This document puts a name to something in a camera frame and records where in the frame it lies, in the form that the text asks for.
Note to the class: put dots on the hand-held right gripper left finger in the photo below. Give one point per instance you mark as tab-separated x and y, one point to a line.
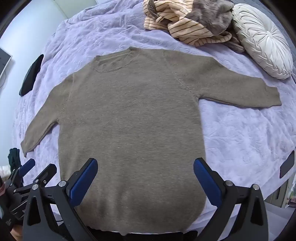
82	182

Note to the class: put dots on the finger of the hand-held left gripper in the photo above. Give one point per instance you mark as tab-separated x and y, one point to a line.
27	167
47	172

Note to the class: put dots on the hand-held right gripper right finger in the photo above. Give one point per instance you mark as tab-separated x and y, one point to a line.
207	183

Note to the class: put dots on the olive brown knit sweater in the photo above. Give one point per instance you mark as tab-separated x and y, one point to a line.
129	129

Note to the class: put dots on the dark green cloth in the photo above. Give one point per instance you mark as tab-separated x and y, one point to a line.
14	160

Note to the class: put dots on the lilac plush blanket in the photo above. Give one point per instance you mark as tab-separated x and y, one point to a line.
231	129

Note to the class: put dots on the dark flat cloth item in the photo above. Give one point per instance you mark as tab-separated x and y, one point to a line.
31	76

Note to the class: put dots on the white monitor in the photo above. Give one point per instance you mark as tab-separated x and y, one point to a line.
4	60

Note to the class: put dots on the round white pleated cushion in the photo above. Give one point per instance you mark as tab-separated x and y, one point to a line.
261	39

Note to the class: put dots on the cream striped plush garment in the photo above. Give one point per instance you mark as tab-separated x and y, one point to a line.
180	25

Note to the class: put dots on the grey furry cloth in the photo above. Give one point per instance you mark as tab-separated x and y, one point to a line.
208	16

